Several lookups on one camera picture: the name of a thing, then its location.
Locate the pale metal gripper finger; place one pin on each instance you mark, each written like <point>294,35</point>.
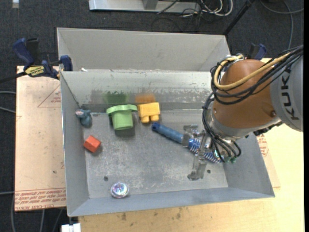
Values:
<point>199,165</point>
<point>192,127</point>

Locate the blue tool with spring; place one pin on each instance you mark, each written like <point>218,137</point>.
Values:
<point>167,132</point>

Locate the yellow toy block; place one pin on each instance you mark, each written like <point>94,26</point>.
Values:
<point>148,110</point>

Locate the grey metal bin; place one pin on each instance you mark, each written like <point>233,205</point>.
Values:
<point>149,163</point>

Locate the green flanged toy cylinder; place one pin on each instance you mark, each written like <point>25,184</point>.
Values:
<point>122,121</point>

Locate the red-orange block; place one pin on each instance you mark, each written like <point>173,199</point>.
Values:
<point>91,144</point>

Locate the blue-grey toy figure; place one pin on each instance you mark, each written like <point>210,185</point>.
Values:
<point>85,120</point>

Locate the brown cardboard board, red print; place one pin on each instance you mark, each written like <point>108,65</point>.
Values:
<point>38,139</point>

